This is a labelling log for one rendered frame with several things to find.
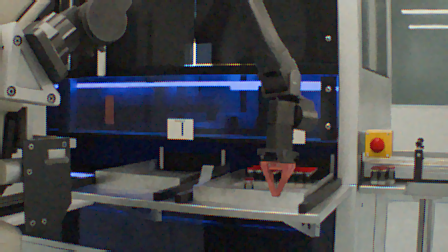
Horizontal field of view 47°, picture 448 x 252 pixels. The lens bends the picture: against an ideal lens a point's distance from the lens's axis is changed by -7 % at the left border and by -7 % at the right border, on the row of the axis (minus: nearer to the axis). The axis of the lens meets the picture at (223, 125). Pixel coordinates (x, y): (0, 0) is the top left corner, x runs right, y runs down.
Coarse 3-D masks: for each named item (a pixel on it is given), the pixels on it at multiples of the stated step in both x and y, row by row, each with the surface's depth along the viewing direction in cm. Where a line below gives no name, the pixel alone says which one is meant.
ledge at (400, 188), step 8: (368, 184) 149; (376, 184) 148; (392, 184) 148; (400, 184) 148; (360, 192) 147; (368, 192) 146; (376, 192) 145; (384, 192) 144; (392, 192) 143; (400, 192) 142
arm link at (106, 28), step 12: (96, 0) 84; (108, 0) 85; (120, 0) 87; (84, 12) 83; (96, 12) 83; (108, 12) 85; (120, 12) 87; (84, 24) 83; (96, 24) 83; (108, 24) 85; (120, 24) 87; (84, 36) 84; (96, 36) 83; (108, 36) 85; (120, 36) 86
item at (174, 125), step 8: (168, 120) 168; (176, 120) 167; (184, 120) 166; (192, 120) 165; (168, 128) 168; (176, 128) 167; (184, 128) 166; (192, 128) 165; (168, 136) 168; (176, 136) 167; (184, 136) 166; (192, 136) 165
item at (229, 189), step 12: (216, 180) 139; (228, 180) 146; (240, 180) 155; (324, 180) 137; (204, 192) 126; (216, 192) 125; (228, 192) 123; (240, 192) 122; (252, 192) 121; (264, 192) 120; (288, 192) 118; (300, 192) 117; (312, 192) 125; (252, 204) 121; (264, 204) 120; (276, 204) 119; (288, 204) 118
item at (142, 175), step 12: (120, 168) 159; (132, 168) 166; (144, 168) 172; (156, 168) 179; (216, 168) 160; (228, 168) 168; (96, 180) 148; (108, 180) 147; (120, 180) 145; (132, 180) 144; (144, 180) 142; (156, 180) 141; (168, 180) 140; (180, 180) 139
